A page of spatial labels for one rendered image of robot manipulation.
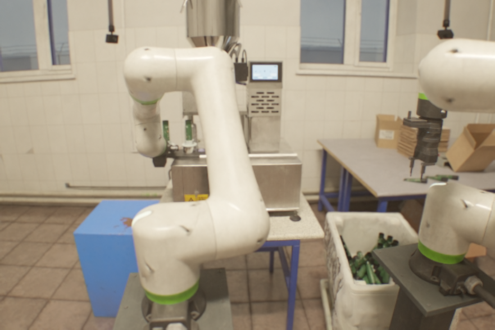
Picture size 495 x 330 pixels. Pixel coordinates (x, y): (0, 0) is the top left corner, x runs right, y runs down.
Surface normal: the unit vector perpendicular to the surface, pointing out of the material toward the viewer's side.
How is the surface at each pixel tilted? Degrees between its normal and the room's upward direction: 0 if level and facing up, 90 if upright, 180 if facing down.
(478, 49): 42
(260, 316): 0
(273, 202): 90
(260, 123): 90
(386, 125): 107
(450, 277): 81
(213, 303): 0
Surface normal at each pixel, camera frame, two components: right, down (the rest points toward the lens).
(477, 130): 0.05, 0.68
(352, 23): 0.06, 0.26
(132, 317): 0.00, -0.97
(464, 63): -0.61, -0.11
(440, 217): -0.80, 0.15
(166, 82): 0.40, 0.64
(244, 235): 0.34, 0.03
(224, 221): 0.25, -0.50
